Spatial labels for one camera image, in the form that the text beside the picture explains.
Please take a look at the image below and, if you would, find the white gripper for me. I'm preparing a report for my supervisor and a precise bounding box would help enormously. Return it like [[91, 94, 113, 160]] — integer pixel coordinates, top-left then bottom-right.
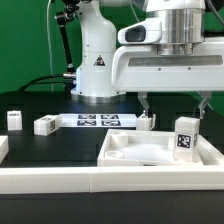
[[112, 41, 224, 118]]

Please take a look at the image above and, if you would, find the white square tabletop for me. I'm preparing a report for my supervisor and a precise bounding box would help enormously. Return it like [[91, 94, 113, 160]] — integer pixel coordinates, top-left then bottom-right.
[[97, 129, 203, 167]]

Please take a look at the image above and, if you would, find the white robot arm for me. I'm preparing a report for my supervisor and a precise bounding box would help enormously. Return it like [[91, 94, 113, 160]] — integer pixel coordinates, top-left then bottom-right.
[[72, 0, 224, 110]]

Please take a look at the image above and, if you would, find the white fiducial marker sheet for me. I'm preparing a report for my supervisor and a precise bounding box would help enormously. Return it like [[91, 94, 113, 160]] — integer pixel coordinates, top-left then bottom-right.
[[61, 113, 136, 128]]

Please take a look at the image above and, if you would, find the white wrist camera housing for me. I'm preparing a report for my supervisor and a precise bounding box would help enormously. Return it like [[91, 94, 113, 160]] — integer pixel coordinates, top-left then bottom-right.
[[118, 18, 162, 45]]

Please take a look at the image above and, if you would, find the grey cable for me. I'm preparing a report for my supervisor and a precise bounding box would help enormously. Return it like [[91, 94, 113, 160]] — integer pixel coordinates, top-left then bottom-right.
[[128, 0, 141, 24]]

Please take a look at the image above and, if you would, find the black cable bundle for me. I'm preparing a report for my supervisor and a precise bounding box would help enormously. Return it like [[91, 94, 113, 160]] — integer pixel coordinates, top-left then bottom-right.
[[17, 73, 75, 93]]

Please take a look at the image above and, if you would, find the white U-shaped fence wall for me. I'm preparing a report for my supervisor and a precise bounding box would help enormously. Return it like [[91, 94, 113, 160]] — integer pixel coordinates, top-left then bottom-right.
[[0, 134, 224, 195]]

